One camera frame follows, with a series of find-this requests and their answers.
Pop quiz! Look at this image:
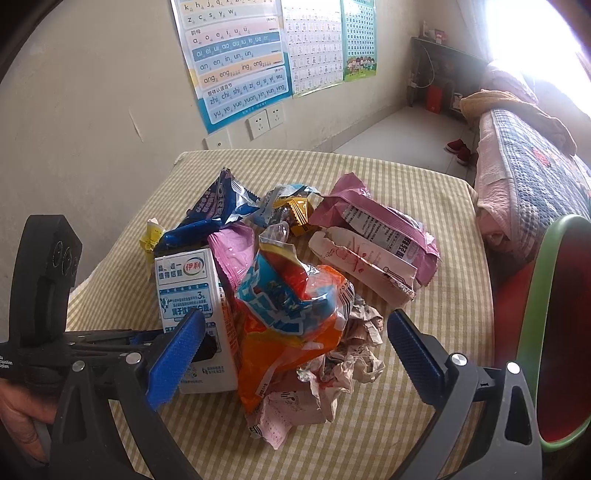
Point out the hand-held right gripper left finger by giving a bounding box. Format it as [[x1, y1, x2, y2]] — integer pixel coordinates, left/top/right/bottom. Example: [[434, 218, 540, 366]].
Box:
[[48, 308, 206, 480]]

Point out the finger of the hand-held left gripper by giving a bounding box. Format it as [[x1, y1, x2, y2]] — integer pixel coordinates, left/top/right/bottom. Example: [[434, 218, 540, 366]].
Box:
[[67, 328, 168, 361], [193, 333, 219, 363]]

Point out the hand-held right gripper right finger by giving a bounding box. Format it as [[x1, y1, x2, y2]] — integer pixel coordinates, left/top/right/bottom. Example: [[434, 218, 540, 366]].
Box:
[[387, 308, 543, 480]]

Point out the white blue milk carton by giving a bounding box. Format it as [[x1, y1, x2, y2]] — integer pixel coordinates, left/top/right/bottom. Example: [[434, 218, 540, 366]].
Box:
[[153, 247, 241, 395]]

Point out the orange blue snack bag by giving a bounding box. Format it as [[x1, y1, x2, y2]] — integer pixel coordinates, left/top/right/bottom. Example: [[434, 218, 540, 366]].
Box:
[[235, 222, 356, 414]]

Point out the small yellow packet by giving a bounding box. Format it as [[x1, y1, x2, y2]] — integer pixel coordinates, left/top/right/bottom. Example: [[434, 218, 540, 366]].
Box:
[[140, 219, 166, 278]]

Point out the red green chair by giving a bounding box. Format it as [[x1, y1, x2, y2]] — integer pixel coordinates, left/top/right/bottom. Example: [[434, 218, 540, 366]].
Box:
[[492, 215, 591, 453]]

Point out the pink snack bag grey back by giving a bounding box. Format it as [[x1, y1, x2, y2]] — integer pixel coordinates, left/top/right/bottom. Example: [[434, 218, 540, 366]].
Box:
[[308, 173, 441, 284]]

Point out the person's left hand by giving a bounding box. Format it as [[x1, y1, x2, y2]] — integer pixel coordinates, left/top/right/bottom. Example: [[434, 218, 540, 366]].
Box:
[[0, 382, 60, 463]]

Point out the crumpled brown paper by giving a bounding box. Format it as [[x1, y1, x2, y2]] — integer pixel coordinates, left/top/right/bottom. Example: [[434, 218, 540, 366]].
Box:
[[298, 295, 386, 393]]

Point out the plain pink snack bag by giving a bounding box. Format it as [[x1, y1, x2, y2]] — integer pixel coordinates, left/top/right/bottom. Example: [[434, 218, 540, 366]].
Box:
[[208, 226, 259, 296]]

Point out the crumpled pink printed paper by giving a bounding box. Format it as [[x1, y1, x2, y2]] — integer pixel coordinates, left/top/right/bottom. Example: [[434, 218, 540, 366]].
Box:
[[245, 369, 340, 450]]

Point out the white pink paper wrapper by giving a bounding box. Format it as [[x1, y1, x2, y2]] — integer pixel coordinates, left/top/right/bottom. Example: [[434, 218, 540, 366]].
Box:
[[308, 226, 419, 305]]

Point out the dark blue snack wrapper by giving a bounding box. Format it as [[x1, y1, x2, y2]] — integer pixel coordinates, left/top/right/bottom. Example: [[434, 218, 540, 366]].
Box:
[[161, 167, 259, 245]]

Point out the yellow ribbed snack wrapper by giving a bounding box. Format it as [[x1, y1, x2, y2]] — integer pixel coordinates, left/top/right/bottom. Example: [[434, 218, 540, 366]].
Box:
[[276, 198, 325, 238]]

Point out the light blue silver wrapper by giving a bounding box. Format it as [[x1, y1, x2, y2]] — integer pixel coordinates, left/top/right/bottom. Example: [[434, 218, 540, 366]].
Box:
[[240, 184, 324, 227]]

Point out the pink quilted bed sheet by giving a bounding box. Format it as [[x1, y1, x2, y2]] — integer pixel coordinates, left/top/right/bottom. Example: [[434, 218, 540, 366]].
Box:
[[475, 113, 522, 245]]

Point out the patchwork quilt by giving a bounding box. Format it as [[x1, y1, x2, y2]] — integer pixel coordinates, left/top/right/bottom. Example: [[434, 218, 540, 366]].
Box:
[[489, 108, 591, 264]]

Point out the orange brown blanket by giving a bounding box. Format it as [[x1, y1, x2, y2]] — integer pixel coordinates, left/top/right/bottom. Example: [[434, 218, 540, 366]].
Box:
[[460, 89, 578, 155]]

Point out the pink pillow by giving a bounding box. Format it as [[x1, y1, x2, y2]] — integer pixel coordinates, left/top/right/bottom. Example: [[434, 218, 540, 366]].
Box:
[[480, 60, 536, 107]]

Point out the dark wooden cabinet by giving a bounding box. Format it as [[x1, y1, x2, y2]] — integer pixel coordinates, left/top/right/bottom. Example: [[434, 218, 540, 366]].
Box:
[[411, 36, 488, 121]]

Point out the white round-port wall plate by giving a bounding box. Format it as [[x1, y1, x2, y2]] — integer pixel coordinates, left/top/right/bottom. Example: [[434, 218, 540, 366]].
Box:
[[203, 128, 232, 151]]

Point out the white wall socket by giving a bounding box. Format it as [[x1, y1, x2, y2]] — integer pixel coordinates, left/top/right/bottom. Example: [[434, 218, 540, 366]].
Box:
[[267, 102, 287, 132], [246, 111, 271, 141]]

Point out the blue letter wall poster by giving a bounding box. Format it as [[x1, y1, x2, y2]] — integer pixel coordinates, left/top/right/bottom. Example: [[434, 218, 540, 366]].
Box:
[[170, 0, 295, 136]]

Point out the white chart wall poster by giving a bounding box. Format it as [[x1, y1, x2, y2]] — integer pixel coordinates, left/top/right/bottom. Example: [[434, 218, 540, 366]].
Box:
[[281, 0, 346, 99]]

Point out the green chart wall poster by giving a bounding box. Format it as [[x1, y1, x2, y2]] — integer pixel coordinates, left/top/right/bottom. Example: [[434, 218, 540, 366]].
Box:
[[341, 0, 378, 83]]

